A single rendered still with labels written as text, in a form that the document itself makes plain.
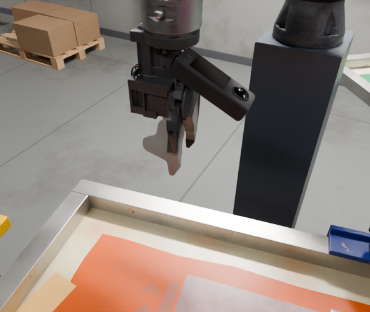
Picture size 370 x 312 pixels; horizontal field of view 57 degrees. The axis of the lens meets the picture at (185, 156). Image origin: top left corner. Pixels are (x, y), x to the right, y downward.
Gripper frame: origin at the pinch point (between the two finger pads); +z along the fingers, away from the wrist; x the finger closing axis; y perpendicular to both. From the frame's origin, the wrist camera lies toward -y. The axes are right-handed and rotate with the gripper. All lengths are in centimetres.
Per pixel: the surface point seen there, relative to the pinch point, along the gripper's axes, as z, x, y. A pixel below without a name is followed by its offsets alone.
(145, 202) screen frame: 13.3, 0.3, 7.6
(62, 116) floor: 115, -148, 156
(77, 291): 16.8, 19.0, 11.2
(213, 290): 16.4, 11.4, -9.1
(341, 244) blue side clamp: 11.6, -0.8, -27.3
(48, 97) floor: 115, -170, 186
